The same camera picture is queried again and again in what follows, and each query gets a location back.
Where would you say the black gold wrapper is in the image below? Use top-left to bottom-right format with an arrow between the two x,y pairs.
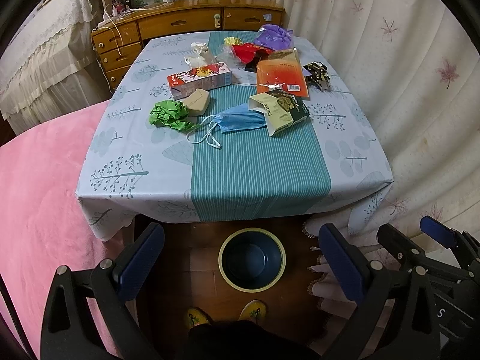
303,61 -> 331,91

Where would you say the green cream tea box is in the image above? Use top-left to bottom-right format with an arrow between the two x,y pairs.
248,89 -> 309,137

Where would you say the blue face mask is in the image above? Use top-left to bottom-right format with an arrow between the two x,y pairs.
185,103 -> 266,150

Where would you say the orange foil snack bag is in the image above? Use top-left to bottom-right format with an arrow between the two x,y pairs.
256,47 -> 309,100

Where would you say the small black box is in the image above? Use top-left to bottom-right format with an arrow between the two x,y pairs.
245,61 -> 257,72

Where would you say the purple plastic bag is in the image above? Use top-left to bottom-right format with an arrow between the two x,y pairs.
254,24 -> 294,51

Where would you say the red snack box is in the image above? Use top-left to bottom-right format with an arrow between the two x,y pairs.
167,62 -> 233,100

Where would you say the red packet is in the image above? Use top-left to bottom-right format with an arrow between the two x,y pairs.
233,42 -> 273,64

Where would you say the clear plastic wrapper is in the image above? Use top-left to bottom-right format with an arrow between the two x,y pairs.
215,44 -> 239,65

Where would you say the yellow paper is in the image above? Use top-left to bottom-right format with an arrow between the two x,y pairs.
224,37 -> 243,47

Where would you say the dark blue trash bin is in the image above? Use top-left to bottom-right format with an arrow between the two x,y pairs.
217,228 -> 287,293

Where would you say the pink bed blanket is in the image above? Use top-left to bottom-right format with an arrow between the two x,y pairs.
1,102 -> 124,353

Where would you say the left yellow slipper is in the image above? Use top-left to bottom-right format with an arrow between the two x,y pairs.
185,307 -> 212,330

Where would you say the yellow slipper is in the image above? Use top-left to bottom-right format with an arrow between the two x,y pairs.
238,300 -> 267,325
185,307 -> 212,330

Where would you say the right yellow slipper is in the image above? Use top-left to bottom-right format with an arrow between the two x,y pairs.
238,300 -> 267,325

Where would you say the floral cream curtain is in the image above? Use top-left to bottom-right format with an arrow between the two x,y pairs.
275,0 -> 480,360

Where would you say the leaf-print blue tablecloth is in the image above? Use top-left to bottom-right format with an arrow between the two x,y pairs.
76,31 -> 393,241

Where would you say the white lace furniture cover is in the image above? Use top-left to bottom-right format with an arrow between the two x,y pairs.
1,0 -> 111,135

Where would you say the wooden desk with drawers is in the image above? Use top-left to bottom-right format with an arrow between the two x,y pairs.
91,0 -> 285,89

